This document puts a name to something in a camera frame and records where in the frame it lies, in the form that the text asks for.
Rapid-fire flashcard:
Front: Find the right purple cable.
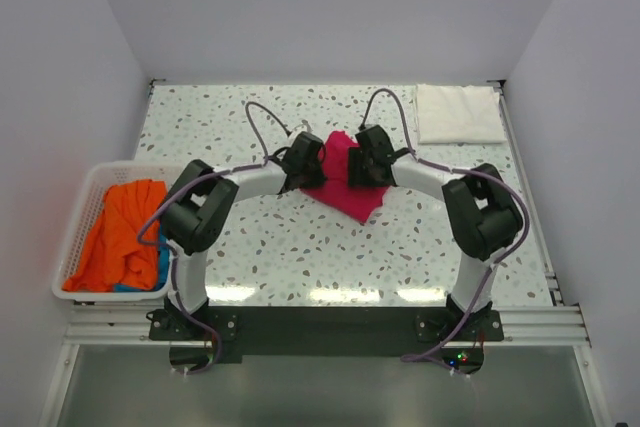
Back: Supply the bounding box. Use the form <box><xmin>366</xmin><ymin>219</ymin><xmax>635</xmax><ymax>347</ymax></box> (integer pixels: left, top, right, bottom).
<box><xmin>357</xmin><ymin>88</ymin><xmax>531</xmax><ymax>364</ymax></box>

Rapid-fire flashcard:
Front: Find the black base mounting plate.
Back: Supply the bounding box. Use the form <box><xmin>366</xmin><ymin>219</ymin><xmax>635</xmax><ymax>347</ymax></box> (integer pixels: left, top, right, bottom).
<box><xmin>147</xmin><ymin>304</ymin><xmax>506</xmax><ymax>366</ymax></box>

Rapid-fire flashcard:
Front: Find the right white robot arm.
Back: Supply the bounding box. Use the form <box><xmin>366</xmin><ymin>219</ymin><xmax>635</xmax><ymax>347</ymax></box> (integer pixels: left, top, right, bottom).
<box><xmin>348</xmin><ymin>125</ymin><xmax>530</xmax><ymax>340</ymax></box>

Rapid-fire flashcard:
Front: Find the purple cable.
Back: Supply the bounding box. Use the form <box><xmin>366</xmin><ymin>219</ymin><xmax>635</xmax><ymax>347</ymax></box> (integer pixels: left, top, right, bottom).
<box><xmin>357</xmin><ymin>88</ymin><xmax>531</xmax><ymax>364</ymax></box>
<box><xmin>137</xmin><ymin>100</ymin><xmax>301</xmax><ymax>376</ymax></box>

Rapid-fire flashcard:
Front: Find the blue t shirt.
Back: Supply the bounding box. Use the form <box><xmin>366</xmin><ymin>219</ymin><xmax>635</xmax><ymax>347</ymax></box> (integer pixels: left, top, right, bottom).
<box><xmin>113</xmin><ymin>247</ymin><xmax>170</xmax><ymax>293</ymax></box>

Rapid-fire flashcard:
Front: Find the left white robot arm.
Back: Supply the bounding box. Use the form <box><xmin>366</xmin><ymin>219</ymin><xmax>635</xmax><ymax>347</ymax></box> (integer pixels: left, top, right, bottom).
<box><xmin>158</xmin><ymin>132</ymin><xmax>326</xmax><ymax>339</ymax></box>

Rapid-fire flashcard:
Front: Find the aluminium rail frame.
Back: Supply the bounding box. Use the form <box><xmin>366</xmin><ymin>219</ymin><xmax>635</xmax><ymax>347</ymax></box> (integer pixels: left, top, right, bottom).
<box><xmin>44</xmin><ymin>85</ymin><xmax>613</xmax><ymax>426</ymax></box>

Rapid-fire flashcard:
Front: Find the orange t shirt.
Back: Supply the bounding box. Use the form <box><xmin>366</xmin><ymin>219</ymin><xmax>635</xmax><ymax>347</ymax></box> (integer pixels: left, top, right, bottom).
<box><xmin>63</xmin><ymin>179</ymin><xmax>167</xmax><ymax>293</ymax></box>

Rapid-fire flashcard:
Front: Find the pink t shirt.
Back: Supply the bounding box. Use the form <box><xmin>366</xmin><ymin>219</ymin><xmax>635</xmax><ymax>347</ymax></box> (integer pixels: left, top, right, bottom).
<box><xmin>302</xmin><ymin>131</ymin><xmax>388</xmax><ymax>224</ymax></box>

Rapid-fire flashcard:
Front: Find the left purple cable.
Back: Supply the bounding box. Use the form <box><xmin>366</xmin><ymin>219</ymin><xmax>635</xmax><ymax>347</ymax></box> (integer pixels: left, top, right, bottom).
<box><xmin>137</xmin><ymin>100</ymin><xmax>301</xmax><ymax>376</ymax></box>

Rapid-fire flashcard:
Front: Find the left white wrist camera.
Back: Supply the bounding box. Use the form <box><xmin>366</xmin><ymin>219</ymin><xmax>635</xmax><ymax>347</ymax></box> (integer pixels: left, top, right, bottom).
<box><xmin>290</xmin><ymin>122</ymin><xmax>312</xmax><ymax>137</ymax></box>

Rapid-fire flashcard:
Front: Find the folded white t shirt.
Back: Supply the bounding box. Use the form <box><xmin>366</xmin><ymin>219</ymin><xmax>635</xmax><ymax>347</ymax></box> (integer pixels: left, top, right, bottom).
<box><xmin>415</xmin><ymin>84</ymin><xmax>507</xmax><ymax>145</ymax></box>

